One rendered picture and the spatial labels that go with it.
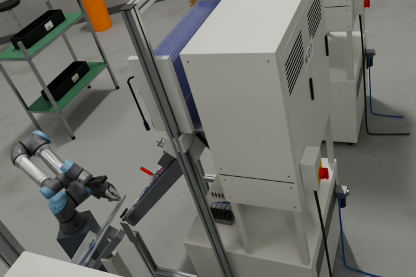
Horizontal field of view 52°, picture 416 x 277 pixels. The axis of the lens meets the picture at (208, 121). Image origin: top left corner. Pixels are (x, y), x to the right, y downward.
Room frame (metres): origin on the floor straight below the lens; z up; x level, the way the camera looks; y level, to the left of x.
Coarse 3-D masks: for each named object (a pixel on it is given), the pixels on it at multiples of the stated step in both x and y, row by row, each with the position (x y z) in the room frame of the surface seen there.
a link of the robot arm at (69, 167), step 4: (68, 160) 1.86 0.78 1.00; (64, 164) 1.83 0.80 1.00; (68, 164) 1.83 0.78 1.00; (72, 164) 1.83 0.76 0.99; (76, 164) 1.84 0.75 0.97; (60, 168) 1.83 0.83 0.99; (64, 168) 1.82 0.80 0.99; (68, 168) 1.81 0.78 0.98; (72, 168) 1.81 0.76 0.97; (76, 168) 1.82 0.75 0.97; (80, 168) 1.83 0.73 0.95; (64, 172) 1.81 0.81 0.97; (68, 172) 1.81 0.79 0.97; (72, 172) 1.80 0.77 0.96; (76, 172) 1.80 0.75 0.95; (80, 172) 1.80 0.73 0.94; (68, 176) 1.82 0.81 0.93; (72, 176) 1.79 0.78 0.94; (76, 176) 1.79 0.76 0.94; (76, 180) 1.81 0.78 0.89
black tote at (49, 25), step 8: (40, 16) 4.24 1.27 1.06; (48, 16) 4.32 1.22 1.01; (56, 16) 4.18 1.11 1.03; (32, 24) 4.13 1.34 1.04; (40, 24) 4.00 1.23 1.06; (48, 24) 4.07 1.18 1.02; (56, 24) 4.14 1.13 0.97; (24, 32) 4.02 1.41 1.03; (32, 32) 3.89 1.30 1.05; (40, 32) 3.96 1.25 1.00; (48, 32) 4.03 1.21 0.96; (16, 40) 3.83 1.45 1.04; (24, 40) 3.78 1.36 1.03; (32, 40) 3.85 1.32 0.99; (16, 48) 3.86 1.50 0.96
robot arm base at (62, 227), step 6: (72, 216) 1.81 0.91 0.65; (78, 216) 1.83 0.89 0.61; (60, 222) 1.80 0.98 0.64; (66, 222) 1.79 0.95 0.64; (72, 222) 1.79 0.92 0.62; (78, 222) 1.80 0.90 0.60; (84, 222) 1.83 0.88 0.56; (60, 228) 1.82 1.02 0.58; (66, 228) 1.78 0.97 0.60; (72, 228) 1.78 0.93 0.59; (78, 228) 1.78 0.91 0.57; (66, 234) 1.78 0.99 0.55
